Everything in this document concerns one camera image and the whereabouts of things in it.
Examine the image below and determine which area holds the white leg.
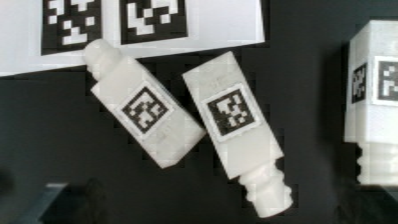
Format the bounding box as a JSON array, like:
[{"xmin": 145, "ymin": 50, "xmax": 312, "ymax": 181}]
[
  {"xmin": 344, "ymin": 20, "xmax": 398, "ymax": 186},
  {"xmin": 83, "ymin": 39, "xmax": 206, "ymax": 168},
  {"xmin": 183, "ymin": 52, "xmax": 293, "ymax": 218}
]

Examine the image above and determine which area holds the white marker tag sheet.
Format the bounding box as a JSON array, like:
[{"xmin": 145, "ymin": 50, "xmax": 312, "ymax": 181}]
[{"xmin": 0, "ymin": 0, "xmax": 266, "ymax": 76}]

